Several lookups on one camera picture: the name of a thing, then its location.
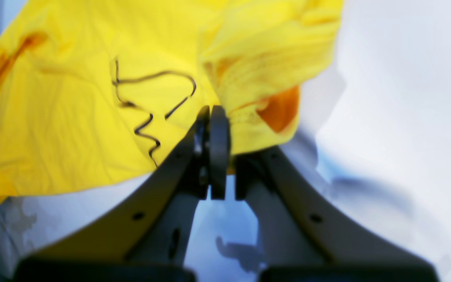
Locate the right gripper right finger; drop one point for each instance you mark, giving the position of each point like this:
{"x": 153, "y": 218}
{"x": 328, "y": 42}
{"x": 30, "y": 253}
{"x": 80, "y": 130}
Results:
{"x": 307, "y": 239}

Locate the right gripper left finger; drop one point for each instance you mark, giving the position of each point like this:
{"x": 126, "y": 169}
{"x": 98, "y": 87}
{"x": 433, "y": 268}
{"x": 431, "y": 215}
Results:
{"x": 145, "y": 237}

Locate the orange yellow t-shirt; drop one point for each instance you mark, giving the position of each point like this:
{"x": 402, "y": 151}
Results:
{"x": 96, "y": 92}

